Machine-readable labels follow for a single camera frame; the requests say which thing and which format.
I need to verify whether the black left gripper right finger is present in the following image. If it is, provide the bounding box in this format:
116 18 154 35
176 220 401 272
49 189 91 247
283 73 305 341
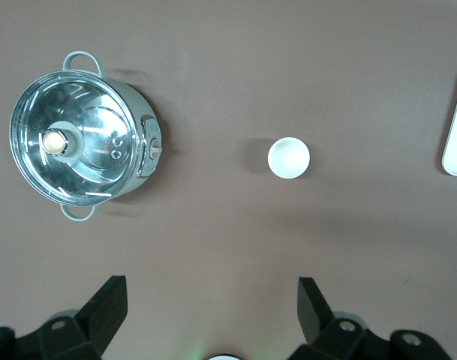
290 277 453 360

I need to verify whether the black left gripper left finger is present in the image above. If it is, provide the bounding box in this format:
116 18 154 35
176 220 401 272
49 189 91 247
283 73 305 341
0 275 129 360

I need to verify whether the grey-green electric cooking pot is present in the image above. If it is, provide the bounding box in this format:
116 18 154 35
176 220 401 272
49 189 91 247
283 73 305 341
9 51 164 221

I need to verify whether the white plastic cup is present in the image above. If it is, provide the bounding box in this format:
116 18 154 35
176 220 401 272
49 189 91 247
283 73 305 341
267 136 312 179

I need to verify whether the glass pot lid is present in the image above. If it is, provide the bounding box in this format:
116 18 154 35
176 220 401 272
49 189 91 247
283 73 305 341
9 70 145 208

